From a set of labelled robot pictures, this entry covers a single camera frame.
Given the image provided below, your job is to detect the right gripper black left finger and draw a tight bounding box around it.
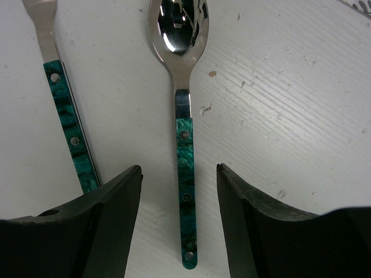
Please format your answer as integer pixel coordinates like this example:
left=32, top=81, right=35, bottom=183
left=1, top=165, right=143, bottom=277

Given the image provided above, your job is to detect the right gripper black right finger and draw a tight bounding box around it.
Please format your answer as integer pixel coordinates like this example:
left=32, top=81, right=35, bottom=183
left=217, top=164, right=370, bottom=277

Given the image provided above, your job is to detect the spoon with teal handle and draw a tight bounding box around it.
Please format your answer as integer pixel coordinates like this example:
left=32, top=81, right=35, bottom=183
left=148, top=1, right=209, bottom=270

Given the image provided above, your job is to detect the fork with teal handle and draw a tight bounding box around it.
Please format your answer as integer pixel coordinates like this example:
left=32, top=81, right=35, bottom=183
left=23, top=0, right=100, bottom=194

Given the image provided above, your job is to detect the white floral cloth napkin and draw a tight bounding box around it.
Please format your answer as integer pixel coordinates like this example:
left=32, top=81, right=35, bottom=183
left=340, top=0, right=371, bottom=19

